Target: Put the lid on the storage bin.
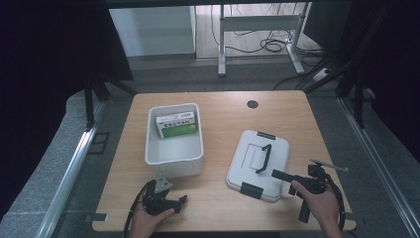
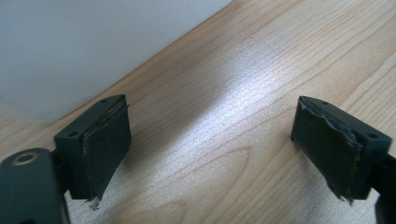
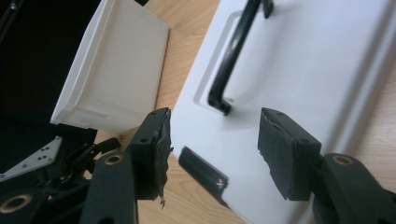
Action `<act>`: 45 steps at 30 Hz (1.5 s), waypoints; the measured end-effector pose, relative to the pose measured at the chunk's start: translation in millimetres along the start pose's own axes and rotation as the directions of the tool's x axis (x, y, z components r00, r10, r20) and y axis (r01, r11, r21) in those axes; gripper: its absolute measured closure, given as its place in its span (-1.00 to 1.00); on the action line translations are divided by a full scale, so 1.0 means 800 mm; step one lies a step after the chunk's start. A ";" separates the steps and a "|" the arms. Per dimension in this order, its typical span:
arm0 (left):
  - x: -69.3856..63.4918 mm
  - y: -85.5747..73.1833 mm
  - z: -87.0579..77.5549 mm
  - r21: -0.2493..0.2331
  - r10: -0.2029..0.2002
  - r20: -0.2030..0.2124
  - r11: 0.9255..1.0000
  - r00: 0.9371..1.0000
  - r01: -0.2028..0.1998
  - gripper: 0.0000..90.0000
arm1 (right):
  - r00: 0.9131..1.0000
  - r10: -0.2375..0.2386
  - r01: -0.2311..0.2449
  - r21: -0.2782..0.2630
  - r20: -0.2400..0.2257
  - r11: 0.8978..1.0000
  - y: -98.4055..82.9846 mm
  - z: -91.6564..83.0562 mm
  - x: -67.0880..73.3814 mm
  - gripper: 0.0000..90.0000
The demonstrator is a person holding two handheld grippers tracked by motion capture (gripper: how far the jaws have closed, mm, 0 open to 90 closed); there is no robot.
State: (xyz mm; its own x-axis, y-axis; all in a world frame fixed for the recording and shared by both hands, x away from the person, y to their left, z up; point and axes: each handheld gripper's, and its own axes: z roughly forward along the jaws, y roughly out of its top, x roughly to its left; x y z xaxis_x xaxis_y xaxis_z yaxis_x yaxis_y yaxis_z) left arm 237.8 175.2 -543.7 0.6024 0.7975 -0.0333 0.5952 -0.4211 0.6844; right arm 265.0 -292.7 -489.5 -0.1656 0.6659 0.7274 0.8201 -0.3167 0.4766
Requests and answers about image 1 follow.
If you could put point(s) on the silver metal rail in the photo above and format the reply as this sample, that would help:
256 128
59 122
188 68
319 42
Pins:
71 175
379 165

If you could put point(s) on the black metal stand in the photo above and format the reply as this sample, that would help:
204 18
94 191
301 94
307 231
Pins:
359 99

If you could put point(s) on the green and white carton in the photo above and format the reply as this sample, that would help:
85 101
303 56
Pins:
178 130

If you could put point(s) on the person's left hand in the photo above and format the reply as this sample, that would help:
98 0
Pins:
145 224

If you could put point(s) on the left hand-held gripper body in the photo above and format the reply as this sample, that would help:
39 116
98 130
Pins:
157 198

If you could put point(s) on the black tripod stand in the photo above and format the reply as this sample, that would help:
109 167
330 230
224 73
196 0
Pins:
89 102

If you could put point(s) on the white plastic storage box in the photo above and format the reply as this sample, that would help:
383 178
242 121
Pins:
175 153

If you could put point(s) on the white power strip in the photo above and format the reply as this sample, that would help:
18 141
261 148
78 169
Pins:
322 74

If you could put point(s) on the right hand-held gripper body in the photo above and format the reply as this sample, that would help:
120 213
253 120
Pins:
313 183

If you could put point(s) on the black curtain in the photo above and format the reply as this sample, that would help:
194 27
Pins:
396 66
43 66

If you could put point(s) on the white metal desk frame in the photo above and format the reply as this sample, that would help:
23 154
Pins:
261 23

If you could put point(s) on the black floor bracket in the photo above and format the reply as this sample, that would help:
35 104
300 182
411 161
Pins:
99 142

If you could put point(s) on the person's right hand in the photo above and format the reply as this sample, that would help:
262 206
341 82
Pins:
322 208

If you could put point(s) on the white cabinet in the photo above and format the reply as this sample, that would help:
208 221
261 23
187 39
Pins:
152 31

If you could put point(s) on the black round table grommet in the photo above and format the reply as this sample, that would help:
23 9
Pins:
252 104

